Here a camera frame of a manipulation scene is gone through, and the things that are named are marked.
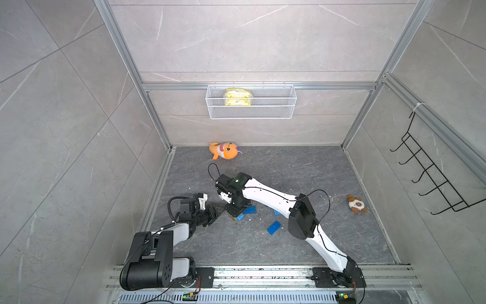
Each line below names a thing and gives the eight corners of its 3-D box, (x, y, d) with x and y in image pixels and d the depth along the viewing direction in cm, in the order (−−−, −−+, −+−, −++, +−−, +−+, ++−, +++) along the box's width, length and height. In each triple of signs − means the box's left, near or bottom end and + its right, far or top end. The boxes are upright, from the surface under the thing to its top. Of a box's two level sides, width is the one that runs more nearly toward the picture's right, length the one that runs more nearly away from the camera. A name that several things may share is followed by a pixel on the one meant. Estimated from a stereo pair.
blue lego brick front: (272, 236, 86) (272, 234, 85) (266, 230, 88) (266, 228, 86) (281, 226, 89) (282, 225, 87) (275, 221, 91) (276, 219, 89)
